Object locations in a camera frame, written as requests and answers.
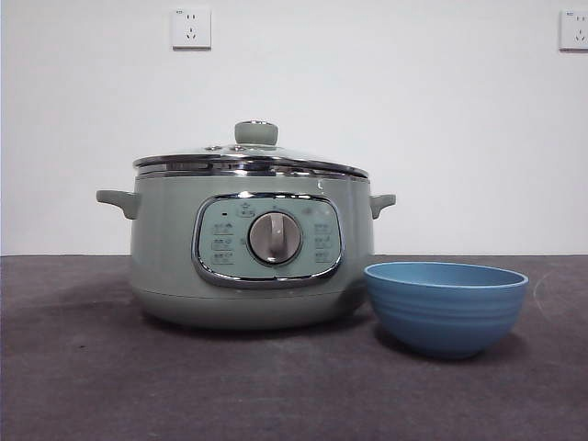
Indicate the glass lid with green knob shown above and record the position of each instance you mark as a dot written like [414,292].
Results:
[256,134]

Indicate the pale green electric steamer pot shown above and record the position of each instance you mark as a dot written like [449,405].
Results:
[161,257]

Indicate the blue ribbed bowl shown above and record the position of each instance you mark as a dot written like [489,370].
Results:
[445,317]

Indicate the white wall socket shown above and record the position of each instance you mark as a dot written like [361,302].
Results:
[575,30]
[192,28]

